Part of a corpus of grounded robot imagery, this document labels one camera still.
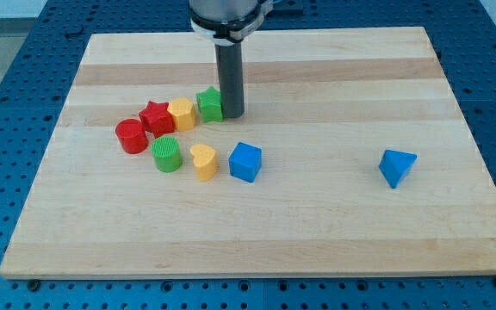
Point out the blue cube block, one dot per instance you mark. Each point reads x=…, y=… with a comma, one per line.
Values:
x=245, y=162

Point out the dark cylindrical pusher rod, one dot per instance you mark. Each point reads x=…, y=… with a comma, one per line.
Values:
x=230, y=73

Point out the blue triangle block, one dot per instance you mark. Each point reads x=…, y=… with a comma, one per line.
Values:
x=395, y=165

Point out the red cylinder block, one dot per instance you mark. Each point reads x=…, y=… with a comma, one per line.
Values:
x=132, y=136

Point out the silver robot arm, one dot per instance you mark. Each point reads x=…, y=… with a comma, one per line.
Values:
x=228, y=22

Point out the green star block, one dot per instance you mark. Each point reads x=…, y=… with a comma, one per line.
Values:
x=209, y=105

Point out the yellow heart block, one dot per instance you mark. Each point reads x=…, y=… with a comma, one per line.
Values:
x=205, y=161

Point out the red star block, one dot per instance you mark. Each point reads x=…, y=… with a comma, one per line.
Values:
x=156, y=119

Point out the green cylinder block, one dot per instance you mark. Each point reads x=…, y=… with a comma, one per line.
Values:
x=166, y=153

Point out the wooden board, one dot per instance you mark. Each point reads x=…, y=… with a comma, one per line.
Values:
x=323, y=106

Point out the yellow hexagon block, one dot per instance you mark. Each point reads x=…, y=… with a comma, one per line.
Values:
x=182, y=111

